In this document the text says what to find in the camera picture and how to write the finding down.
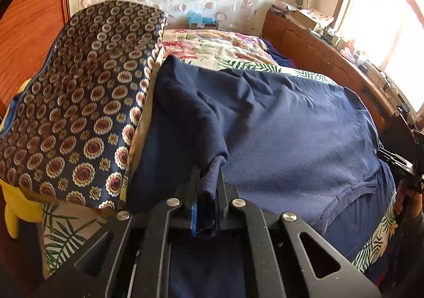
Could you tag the person's right hand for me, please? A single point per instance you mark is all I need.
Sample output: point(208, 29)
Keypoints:
point(402, 200)

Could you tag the person's right forearm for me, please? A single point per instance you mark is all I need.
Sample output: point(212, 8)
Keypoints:
point(416, 230)

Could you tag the leaf print bed sheet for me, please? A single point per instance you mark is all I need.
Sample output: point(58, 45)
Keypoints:
point(66, 235)

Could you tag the navy bed sheet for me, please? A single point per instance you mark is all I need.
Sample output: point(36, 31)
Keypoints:
point(280, 56)

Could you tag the navy t-shirt with orange print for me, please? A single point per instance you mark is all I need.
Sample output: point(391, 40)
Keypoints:
point(281, 125)

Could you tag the cardboard box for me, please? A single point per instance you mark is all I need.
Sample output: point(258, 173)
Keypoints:
point(306, 20)

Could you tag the low wooden cabinet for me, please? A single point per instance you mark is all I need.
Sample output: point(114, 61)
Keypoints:
point(314, 49)

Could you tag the brown slatted wooden wardrobe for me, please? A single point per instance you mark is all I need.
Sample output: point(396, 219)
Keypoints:
point(33, 36)

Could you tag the pink dotted cloth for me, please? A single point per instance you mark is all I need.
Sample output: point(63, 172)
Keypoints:
point(323, 16)

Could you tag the yellow plush toy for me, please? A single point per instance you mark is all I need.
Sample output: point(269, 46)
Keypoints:
point(20, 212)

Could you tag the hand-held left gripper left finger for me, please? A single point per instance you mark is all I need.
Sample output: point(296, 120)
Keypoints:
point(194, 218)

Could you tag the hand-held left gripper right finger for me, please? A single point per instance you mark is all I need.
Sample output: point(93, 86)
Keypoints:
point(228, 215)

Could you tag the floral blanket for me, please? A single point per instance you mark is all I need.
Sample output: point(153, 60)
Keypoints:
point(215, 46)

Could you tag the wooden framed window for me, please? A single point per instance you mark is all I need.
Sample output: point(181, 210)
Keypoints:
point(381, 3)

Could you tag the dark circle patterned pillow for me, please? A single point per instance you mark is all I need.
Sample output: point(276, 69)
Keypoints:
point(82, 102)

